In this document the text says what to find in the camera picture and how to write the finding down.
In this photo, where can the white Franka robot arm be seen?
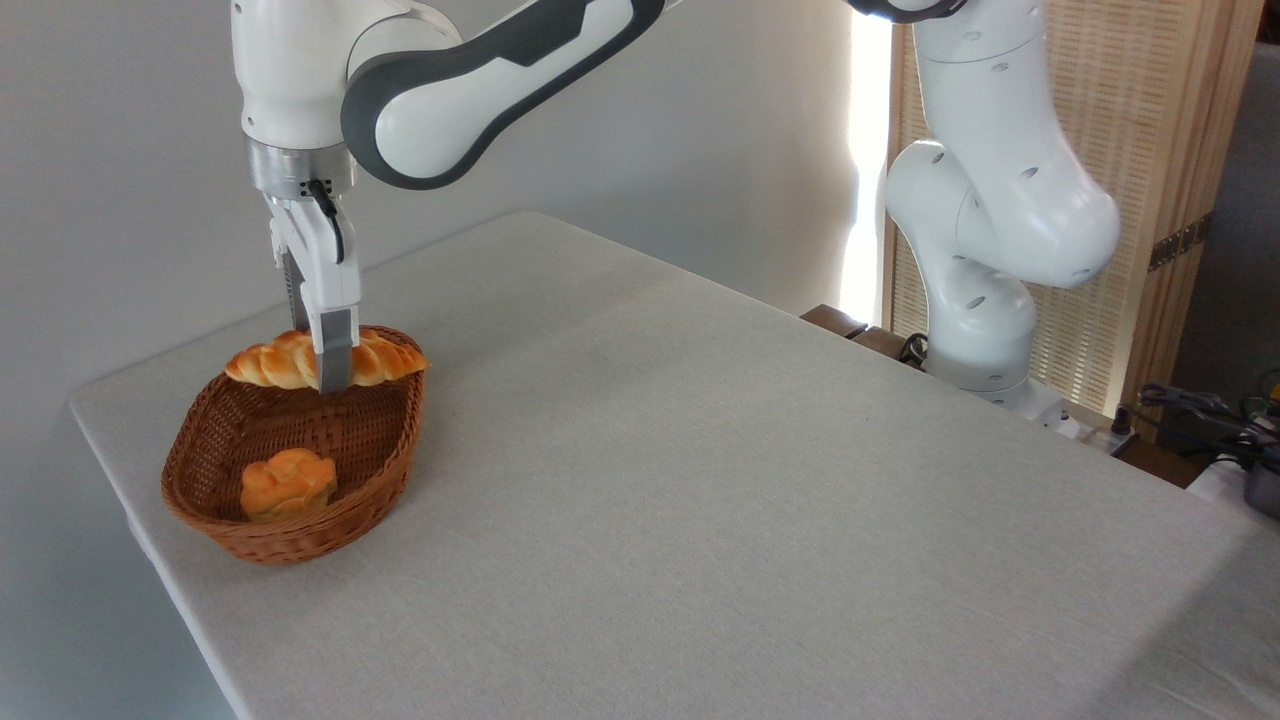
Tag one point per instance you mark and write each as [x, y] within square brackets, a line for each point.
[460, 100]

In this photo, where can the small round bread roll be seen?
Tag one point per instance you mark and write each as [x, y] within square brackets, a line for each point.
[288, 485]

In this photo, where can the dark brown wooden furniture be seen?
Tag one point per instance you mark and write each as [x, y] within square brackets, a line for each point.
[835, 320]

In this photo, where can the brown wicker basket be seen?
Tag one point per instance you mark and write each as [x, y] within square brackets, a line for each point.
[300, 430]

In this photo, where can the long braided bread loaf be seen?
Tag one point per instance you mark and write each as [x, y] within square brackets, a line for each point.
[270, 365]

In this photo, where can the white power strip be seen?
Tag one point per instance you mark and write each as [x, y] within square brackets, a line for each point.
[1095, 430]

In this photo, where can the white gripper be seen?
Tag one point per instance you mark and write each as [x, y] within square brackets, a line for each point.
[312, 240]

